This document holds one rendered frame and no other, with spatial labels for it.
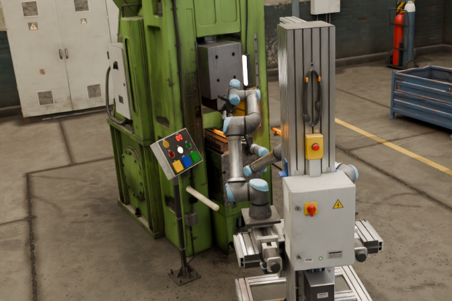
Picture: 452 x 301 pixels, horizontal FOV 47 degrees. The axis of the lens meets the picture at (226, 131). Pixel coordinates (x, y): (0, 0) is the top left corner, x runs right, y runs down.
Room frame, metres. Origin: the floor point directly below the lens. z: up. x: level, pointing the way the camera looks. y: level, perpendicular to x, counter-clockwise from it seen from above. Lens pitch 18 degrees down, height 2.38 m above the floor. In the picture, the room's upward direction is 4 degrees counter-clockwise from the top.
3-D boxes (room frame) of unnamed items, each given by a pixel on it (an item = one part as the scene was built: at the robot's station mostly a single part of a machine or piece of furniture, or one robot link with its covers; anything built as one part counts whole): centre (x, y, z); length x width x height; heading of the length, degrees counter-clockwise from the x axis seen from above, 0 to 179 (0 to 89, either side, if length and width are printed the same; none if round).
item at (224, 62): (4.15, 0.04, 1.56); 0.42 x 0.39 x 0.40; 31
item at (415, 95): (6.97, -3.03, 0.36); 1.20 x 0.80 x 0.72; 26
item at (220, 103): (4.13, 0.07, 1.32); 0.42 x 0.20 x 0.10; 31
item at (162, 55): (4.11, 0.40, 1.15); 0.44 x 0.26 x 2.30; 31
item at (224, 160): (4.17, 0.03, 0.69); 0.56 x 0.38 x 0.45; 31
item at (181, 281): (3.60, 0.41, 0.05); 0.22 x 0.22 x 0.09; 31
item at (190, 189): (3.70, 0.22, 0.62); 0.44 x 0.05 x 0.05; 31
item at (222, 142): (4.13, 0.07, 0.96); 0.42 x 0.20 x 0.09; 31
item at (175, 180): (3.60, 0.40, 0.54); 0.04 x 0.04 x 1.08; 31
